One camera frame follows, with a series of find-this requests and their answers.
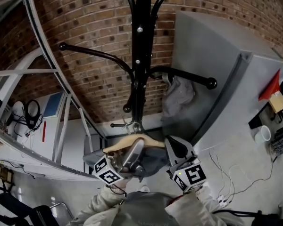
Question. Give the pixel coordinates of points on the person's right forearm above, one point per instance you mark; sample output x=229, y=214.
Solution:
x=202, y=206

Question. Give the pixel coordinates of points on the red paper ornament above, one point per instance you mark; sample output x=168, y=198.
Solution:
x=271, y=88

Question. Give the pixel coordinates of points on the light grey cloth bag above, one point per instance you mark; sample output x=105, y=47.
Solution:
x=179, y=95

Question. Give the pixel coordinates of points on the black coat rack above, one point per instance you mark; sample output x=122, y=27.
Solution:
x=140, y=55

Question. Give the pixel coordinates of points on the person's left forearm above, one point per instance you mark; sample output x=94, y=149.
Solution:
x=103, y=199

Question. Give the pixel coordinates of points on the grey-blue garment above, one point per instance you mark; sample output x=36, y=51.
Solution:
x=155, y=160

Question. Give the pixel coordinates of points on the blue and white board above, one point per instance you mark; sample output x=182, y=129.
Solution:
x=53, y=103

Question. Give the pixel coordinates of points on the white round device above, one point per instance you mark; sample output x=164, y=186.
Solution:
x=18, y=108

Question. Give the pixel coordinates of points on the red tape strip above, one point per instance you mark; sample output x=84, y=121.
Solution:
x=44, y=132

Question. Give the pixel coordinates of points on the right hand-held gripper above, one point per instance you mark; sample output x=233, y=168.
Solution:
x=191, y=175

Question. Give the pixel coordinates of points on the white metal shelf rack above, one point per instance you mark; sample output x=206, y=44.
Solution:
x=37, y=158

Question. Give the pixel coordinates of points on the person's white shoe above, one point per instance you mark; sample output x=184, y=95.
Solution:
x=144, y=188

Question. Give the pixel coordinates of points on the grey metal cabinet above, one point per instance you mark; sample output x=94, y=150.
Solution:
x=202, y=43

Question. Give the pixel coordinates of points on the person's torso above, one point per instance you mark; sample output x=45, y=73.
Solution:
x=146, y=211

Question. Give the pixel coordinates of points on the white power strip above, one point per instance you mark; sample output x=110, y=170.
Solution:
x=222, y=200

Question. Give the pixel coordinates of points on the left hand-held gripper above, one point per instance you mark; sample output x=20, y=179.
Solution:
x=108, y=171

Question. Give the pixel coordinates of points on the wooden crate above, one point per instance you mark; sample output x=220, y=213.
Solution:
x=2, y=173

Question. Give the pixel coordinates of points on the small wooden desk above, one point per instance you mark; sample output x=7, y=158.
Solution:
x=277, y=102

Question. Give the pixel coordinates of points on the wooden clothes hanger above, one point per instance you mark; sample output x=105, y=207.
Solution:
x=125, y=143

